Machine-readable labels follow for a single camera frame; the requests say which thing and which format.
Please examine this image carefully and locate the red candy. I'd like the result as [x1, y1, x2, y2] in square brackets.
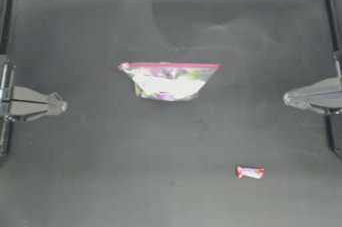
[234, 165, 267, 181]

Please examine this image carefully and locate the clear bag with pink zip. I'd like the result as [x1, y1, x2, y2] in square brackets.
[118, 61, 223, 103]

